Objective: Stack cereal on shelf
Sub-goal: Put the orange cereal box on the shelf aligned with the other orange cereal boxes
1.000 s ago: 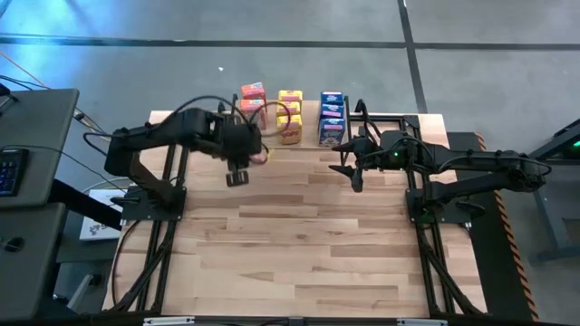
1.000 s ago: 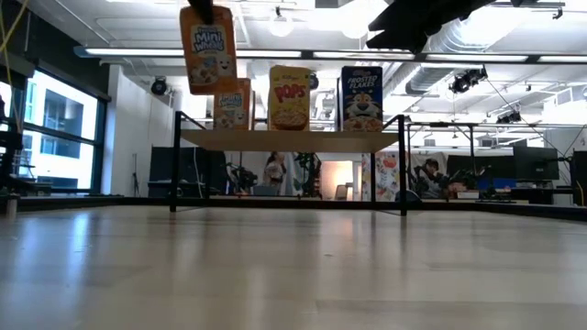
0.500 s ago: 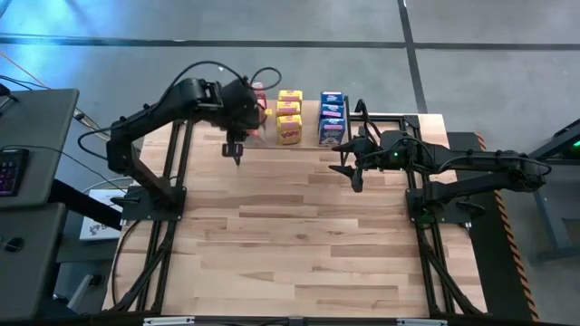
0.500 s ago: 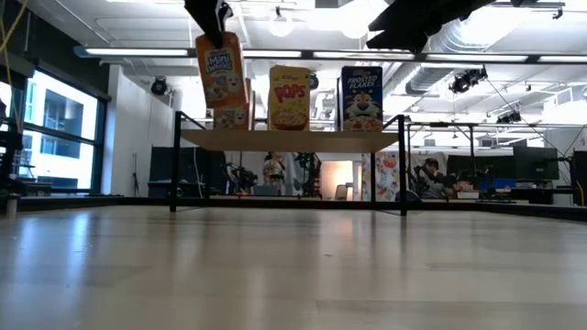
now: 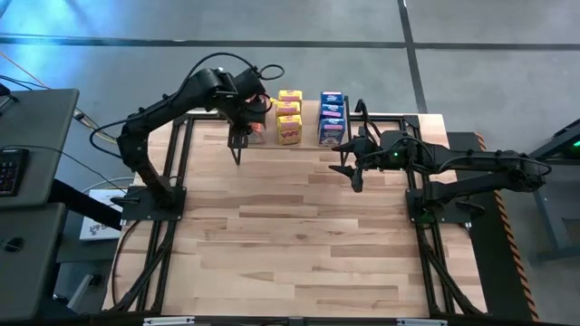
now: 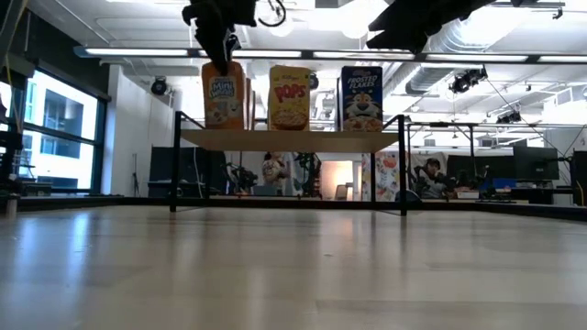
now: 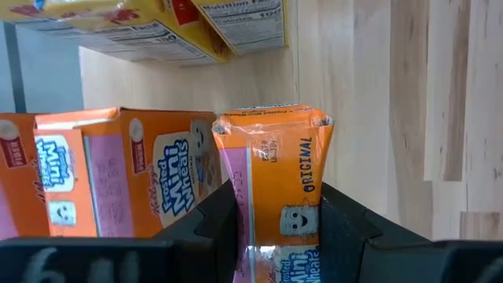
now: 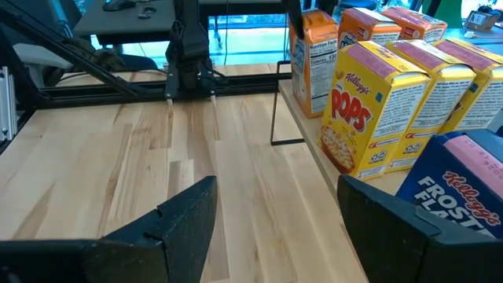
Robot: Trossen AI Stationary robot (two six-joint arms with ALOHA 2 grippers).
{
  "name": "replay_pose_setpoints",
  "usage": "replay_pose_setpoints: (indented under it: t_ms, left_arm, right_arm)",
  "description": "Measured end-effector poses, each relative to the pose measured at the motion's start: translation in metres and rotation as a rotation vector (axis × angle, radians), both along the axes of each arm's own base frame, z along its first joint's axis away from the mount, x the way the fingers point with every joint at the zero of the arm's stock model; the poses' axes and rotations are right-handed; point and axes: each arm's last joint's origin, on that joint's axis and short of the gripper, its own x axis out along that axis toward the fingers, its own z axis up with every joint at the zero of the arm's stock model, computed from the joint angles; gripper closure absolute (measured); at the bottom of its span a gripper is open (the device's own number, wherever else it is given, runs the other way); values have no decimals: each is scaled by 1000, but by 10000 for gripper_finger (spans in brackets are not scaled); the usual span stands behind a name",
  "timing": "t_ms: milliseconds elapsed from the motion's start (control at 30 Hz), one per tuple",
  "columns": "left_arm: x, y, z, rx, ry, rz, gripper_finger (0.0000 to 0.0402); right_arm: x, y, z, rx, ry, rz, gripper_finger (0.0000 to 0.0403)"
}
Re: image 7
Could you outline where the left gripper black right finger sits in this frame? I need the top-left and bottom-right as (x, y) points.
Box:
(320, 183), (383, 283)

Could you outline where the orange Mini-Wheats cereal box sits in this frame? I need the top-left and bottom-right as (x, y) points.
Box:
(211, 103), (335, 283)
(33, 106), (223, 240)
(0, 112), (51, 241)

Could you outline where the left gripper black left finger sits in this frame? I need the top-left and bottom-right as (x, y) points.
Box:
(156, 180), (238, 283)

